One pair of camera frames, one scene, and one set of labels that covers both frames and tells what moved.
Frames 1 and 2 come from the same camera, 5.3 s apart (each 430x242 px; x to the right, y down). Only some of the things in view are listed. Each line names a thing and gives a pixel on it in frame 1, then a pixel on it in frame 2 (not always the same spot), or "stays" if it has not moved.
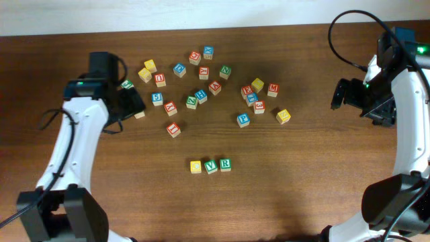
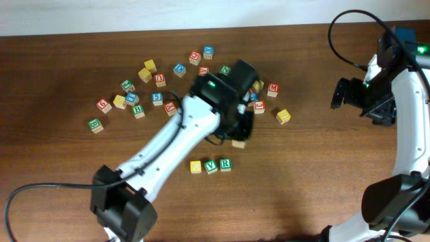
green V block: x=211 y=166 stays
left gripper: x=131 y=103 -> x=242 y=126
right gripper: x=379 y=112 stays
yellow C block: x=195 y=167 stays
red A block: x=214 y=87 -> x=241 y=144
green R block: x=226 y=165 stays
